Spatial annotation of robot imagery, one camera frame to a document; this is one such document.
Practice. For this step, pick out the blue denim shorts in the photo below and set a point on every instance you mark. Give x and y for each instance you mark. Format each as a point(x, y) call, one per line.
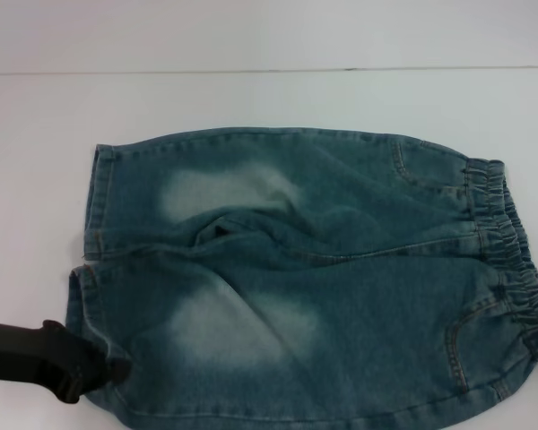
point(296, 224)

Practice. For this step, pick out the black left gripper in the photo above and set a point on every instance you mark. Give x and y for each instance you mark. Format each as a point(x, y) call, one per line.
point(36, 358)

